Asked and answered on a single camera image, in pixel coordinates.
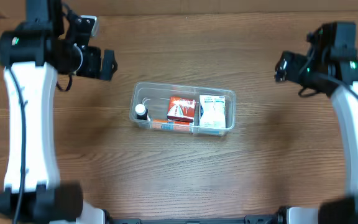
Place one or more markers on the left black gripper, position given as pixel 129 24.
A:
pixel 106 65

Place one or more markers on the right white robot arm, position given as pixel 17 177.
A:
pixel 329 67

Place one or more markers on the orange tube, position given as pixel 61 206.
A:
pixel 172 125

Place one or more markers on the white medicine box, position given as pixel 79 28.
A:
pixel 212 111

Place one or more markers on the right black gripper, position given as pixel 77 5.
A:
pixel 282 66

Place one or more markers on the red Haleon box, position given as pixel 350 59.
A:
pixel 181 109

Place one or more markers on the clear plastic container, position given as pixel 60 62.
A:
pixel 156 98

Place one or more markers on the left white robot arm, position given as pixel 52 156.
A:
pixel 53 40

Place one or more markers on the dark bottle white cap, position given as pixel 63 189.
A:
pixel 141 112

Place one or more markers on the blue VapoDrops box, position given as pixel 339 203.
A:
pixel 211 131

